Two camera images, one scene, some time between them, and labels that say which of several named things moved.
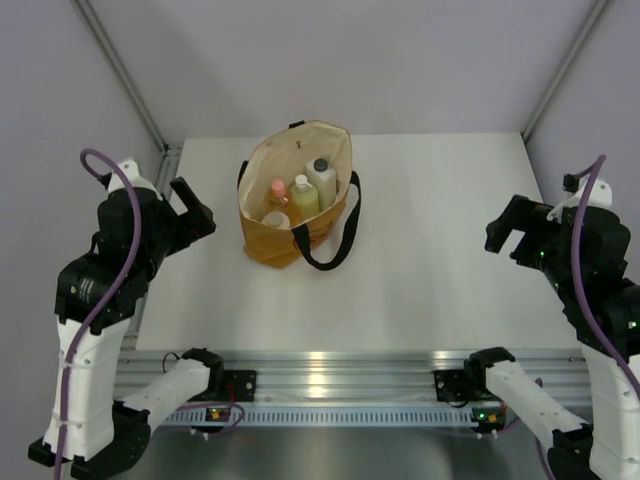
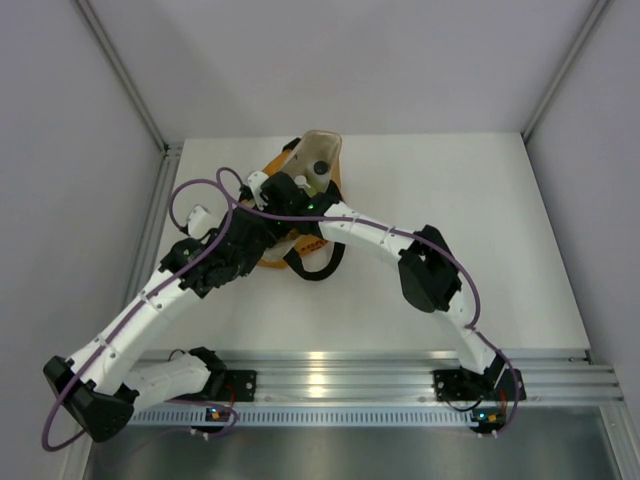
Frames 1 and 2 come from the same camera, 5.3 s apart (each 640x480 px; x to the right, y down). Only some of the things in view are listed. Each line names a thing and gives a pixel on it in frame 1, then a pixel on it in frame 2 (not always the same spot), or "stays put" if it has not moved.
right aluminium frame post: x=564 y=66 stays put
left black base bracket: x=239 y=385 stays put
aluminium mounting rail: x=479 y=377 stays put
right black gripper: x=513 y=217 -> x=268 y=207
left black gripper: x=199 y=221 -> x=253 y=257
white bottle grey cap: x=321 y=175 stays put
